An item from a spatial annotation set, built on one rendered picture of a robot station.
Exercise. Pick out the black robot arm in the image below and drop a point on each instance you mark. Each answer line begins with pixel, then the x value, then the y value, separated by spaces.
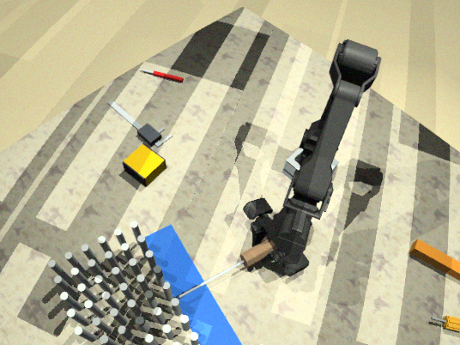
pixel 353 70

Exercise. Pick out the red-handled screwdriver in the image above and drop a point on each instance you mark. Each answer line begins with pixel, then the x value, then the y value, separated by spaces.
pixel 155 73

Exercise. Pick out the blue flat strip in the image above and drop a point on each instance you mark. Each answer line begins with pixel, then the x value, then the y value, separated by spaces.
pixel 205 316

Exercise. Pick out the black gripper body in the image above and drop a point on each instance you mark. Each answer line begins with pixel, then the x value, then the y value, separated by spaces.
pixel 291 264

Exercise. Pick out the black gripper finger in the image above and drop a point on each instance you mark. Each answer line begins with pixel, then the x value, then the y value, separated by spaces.
pixel 257 236
pixel 272 256

